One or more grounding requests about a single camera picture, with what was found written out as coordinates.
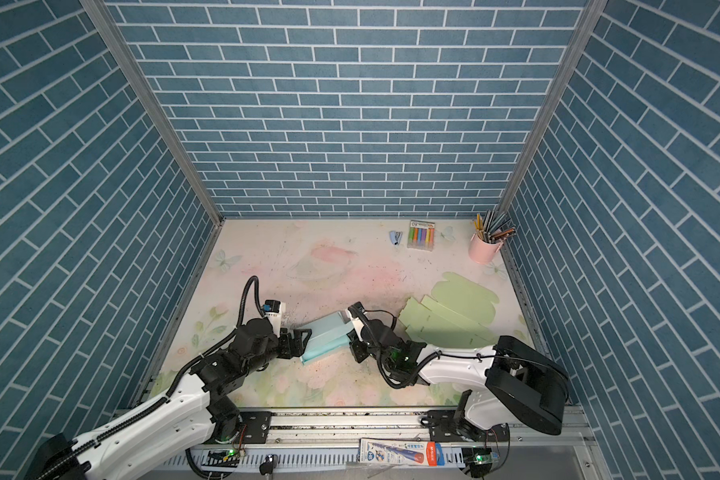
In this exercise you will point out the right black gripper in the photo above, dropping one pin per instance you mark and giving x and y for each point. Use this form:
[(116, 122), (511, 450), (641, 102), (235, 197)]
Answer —
[(355, 346)]

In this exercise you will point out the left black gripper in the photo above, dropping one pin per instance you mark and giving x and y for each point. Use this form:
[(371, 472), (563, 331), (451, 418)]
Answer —
[(289, 351)]

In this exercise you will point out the light blue paper box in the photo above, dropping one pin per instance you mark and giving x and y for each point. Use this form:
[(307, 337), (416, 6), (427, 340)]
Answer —
[(328, 333)]

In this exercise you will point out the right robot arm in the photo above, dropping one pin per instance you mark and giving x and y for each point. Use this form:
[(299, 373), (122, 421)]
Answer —
[(506, 382)]

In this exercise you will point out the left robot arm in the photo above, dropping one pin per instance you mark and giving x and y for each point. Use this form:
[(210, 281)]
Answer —
[(195, 408)]

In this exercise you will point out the light green paper box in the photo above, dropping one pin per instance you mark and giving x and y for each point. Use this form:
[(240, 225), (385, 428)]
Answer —
[(457, 313)]

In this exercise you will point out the red white blue package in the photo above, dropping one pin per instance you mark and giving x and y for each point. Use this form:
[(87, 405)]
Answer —
[(405, 453)]

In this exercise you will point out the coloured marker pack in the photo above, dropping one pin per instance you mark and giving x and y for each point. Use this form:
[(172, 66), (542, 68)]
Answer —
[(421, 235)]

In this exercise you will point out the pink pencil cup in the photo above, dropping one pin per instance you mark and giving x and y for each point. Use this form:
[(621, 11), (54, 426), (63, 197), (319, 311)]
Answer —
[(483, 252)]

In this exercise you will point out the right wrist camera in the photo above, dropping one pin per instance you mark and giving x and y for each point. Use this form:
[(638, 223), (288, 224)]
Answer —
[(354, 313)]

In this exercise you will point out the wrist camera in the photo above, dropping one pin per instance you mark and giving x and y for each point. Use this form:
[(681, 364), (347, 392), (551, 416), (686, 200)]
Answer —
[(354, 313), (275, 310)]

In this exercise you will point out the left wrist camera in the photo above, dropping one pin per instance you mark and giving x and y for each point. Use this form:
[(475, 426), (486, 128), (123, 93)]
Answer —
[(275, 310)]

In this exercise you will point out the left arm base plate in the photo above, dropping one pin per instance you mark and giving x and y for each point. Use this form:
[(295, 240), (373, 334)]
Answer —
[(248, 427)]

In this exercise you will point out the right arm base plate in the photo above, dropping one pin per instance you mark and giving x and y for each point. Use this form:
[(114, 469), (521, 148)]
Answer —
[(449, 425)]

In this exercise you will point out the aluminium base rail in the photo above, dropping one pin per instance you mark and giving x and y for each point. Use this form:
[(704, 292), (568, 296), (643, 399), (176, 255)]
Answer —
[(315, 439)]

